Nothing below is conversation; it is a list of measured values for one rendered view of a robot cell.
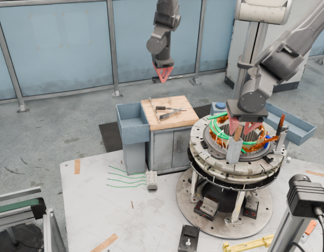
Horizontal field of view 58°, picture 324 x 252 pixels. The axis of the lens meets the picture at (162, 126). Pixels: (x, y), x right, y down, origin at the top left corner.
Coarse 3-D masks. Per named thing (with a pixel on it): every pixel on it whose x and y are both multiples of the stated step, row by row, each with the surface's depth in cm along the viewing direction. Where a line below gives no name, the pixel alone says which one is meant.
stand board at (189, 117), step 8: (176, 96) 128; (184, 96) 128; (144, 104) 122; (160, 104) 122; (168, 104) 122; (176, 104) 122; (184, 104) 123; (152, 112) 117; (160, 112) 117; (168, 112) 117; (184, 112) 118; (192, 112) 118; (152, 120) 113; (160, 120) 113; (168, 120) 113; (176, 120) 113; (184, 120) 113; (192, 120) 114; (152, 128) 111; (160, 128) 112
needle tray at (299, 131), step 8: (272, 104) 124; (272, 112) 126; (280, 112) 122; (288, 112) 120; (264, 120) 118; (272, 120) 115; (288, 120) 121; (296, 120) 118; (304, 120) 115; (288, 128) 117; (296, 128) 118; (304, 128) 116; (312, 128) 114; (288, 136) 111; (296, 136) 109; (304, 136) 108; (296, 144) 110
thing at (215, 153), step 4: (208, 124) 105; (204, 128) 103; (204, 132) 102; (204, 136) 100; (204, 140) 98; (208, 144) 96; (272, 144) 97; (208, 148) 95; (212, 148) 95; (208, 152) 94; (212, 152) 93; (216, 152) 93; (268, 152) 94; (212, 156) 93; (216, 156) 92; (220, 156) 92; (224, 156) 92; (260, 156) 92; (240, 160) 91; (244, 160) 91; (248, 160) 91; (252, 160) 91
